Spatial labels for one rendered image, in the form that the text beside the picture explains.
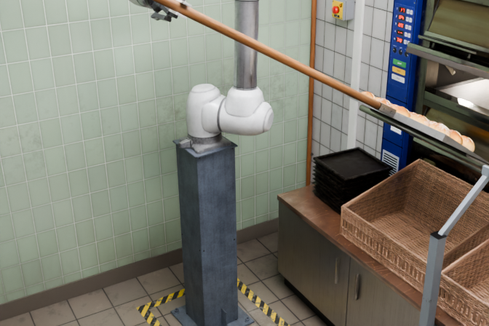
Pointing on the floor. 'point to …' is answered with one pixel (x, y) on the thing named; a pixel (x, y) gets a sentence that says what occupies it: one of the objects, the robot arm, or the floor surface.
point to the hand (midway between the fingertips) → (180, 7)
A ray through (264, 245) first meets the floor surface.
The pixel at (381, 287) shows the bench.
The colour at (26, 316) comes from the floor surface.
